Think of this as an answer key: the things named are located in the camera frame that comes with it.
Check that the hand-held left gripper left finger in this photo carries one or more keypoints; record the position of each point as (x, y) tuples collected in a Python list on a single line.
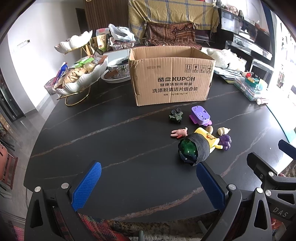
[(86, 183)]

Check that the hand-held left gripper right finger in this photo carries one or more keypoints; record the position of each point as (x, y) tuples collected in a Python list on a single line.
[(210, 185)]

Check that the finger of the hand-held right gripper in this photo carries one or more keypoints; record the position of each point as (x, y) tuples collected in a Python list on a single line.
[(261, 166), (288, 149)]

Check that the cream ice cream toy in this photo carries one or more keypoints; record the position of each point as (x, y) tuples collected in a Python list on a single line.
[(222, 131)]

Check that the green toy car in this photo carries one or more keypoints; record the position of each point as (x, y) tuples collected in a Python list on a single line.
[(175, 115)]

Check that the brown cardboard box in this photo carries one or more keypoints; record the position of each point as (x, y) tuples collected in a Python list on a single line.
[(171, 76)]

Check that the black marble desktop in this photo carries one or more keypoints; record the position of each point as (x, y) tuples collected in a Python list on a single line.
[(104, 139)]

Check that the black green roll toy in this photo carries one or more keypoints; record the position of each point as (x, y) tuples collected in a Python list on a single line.
[(192, 150)]

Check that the purple grapes toy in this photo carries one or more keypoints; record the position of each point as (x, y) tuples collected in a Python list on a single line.
[(225, 140)]

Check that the small white pink bottle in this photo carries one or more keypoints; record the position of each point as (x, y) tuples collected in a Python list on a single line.
[(261, 101)]

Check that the patterned rug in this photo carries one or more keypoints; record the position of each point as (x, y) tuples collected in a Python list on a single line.
[(120, 228)]

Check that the clear plastic storage box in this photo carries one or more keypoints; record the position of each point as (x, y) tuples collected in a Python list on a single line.
[(249, 92)]

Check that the purple plastic toy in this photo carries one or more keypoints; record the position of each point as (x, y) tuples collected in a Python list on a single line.
[(200, 114)]

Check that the green red block toy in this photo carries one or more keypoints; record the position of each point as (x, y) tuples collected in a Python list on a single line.
[(253, 81)]

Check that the red wooden chair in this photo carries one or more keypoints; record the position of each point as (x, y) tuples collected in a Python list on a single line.
[(8, 164)]

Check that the piano bench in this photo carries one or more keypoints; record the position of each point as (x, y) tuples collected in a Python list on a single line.
[(261, 67)]

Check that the stack of books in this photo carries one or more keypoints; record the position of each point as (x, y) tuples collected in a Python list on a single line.
[(227, 75)]

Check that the pile of snack packets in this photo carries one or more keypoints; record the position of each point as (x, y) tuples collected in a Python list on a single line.
[(71, 74)]

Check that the white plush toy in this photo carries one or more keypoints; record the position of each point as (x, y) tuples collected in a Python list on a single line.
[(226, 58)]

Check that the dark glass door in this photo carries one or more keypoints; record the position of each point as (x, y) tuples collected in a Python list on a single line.
[(9, 97)]

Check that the white patterned ceramic bowl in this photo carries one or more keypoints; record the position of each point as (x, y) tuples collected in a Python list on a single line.
[(120, 67)]

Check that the black piano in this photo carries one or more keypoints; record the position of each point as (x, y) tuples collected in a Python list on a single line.
[(245, 30)]

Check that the white low cabinet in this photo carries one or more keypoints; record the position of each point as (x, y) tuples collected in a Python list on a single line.
[(115, 54)]

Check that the white shell tiered stand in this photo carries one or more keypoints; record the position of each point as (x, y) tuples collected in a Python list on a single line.
[(76, 41)]

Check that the row of snack pouches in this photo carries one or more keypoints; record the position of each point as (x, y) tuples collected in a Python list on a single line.
[(101, 41)]

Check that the foil food trays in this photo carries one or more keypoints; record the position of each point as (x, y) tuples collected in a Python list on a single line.
[(122, 45)]

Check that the white plastic bag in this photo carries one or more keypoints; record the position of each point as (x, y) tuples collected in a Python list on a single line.
[(121, 32)]

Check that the brown patterned cloth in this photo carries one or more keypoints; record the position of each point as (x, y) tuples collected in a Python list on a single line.
[(171, 34)]

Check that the yellow plaid blanket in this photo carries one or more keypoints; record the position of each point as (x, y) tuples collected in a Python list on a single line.
[(173, 11)]

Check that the wall switch panel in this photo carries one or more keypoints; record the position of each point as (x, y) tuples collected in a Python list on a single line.
[(23, 42)]

